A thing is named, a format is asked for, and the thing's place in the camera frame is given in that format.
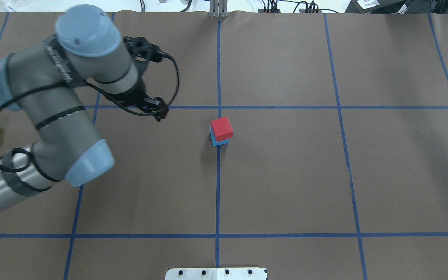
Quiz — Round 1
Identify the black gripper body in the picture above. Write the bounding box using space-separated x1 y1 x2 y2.
103 59 158 113

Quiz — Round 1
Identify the blue wooden block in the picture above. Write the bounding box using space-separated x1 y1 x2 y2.
209 126 231 147

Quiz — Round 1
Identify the red wooden block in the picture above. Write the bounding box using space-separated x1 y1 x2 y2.
210 116 234 141

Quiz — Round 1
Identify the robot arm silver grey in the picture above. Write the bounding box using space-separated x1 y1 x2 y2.
0 5 175 212

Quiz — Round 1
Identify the brown paper table cover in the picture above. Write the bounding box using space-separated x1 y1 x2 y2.
0 11 448 280

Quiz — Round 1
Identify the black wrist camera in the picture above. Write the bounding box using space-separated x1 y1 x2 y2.
123 37 172 63

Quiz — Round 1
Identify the aluminium frame post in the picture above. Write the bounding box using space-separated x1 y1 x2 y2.
208 0 229 19

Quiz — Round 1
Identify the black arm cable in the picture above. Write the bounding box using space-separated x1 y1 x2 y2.
0 56 180 173

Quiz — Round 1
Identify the white camera mast pillar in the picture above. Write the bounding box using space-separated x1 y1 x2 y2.
165 267 268 280

